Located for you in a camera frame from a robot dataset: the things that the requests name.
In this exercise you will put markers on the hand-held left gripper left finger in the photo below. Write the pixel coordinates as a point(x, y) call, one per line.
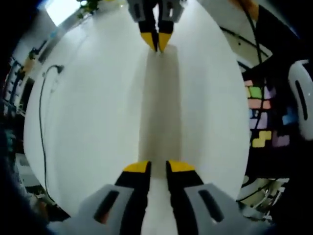
point(137, 195)

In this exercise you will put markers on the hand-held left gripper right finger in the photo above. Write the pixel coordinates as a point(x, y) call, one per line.
point(183, 195)

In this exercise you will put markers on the person's dark printed shirt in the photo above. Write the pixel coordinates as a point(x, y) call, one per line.
point(276, 159)

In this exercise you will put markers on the green potted plant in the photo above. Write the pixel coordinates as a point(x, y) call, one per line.
point(89, 6)

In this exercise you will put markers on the white worn device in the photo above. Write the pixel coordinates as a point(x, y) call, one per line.
point(292, 80)

